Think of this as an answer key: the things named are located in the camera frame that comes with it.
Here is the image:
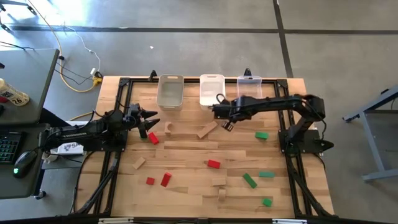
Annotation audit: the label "black metal stand legs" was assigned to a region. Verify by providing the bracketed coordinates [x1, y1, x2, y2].
[0, 0, 37, 32]

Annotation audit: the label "white printed box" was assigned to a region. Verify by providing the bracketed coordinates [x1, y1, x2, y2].
[49, 141, 85, 156]

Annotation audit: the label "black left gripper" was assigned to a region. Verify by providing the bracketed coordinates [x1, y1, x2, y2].
[127, 103, 161, 139]

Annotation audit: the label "cream labelled bottle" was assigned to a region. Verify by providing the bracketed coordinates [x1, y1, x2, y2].
[0, 77, 30, 107]

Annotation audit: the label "black computer desk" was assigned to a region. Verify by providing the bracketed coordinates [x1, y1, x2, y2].
[0, 123, 50, 200]

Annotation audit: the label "black computer mouse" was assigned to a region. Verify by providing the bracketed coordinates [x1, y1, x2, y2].
[12, 150, 38, 179]

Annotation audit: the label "small wooden block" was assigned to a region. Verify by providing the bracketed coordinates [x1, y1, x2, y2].
[132, 156, 147, 170]

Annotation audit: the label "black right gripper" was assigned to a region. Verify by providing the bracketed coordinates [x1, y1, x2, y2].
[212, 96, 253, 132]

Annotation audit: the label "thin white cable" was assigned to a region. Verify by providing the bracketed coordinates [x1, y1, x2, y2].
[63, 26, 102, 75]

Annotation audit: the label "grey plastic bin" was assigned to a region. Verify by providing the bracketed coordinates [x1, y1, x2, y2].
[155, 74, 185, 112]

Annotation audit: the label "black floor cable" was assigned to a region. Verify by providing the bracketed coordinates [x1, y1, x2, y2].
[54, 54, 96, 86]

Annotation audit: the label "grey side table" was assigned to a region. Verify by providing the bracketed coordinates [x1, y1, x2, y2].
[0, 48, 60, 125]

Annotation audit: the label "long yellow cable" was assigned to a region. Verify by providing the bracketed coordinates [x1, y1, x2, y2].
[26, 0, 103, 93]

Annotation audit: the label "long red block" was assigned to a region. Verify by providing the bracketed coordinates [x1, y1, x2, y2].
[160, 172, 172, 188]

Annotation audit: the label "clear plastic bin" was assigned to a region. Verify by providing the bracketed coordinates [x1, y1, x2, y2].
[236, 75, 263, 100]

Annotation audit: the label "white mug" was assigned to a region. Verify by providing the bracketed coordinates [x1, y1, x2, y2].
[42, 152, 59, 164]

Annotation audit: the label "black aluminium table frame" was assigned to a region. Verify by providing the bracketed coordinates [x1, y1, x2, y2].
[70, 70, 335, 224]

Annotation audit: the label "long wooden plank block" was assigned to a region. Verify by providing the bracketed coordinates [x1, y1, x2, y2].
[197, 120, 219, 139]

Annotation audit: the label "grey metal table frame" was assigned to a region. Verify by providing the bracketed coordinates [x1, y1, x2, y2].
[343, 85, 398, 182]

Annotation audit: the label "backlit black keyboard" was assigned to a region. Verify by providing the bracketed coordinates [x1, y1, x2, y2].
[0, 130, 25, 166]

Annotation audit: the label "long green block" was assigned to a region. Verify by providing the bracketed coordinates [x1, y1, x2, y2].
[243, 172, 258, 189]

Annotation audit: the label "silver metal bracket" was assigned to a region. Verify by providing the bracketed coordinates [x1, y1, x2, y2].
[272, 218, 307, 224]
[98, 217, 134, 224]

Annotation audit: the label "white plastic bin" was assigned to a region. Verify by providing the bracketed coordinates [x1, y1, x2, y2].
[199, 73, 226, 111]

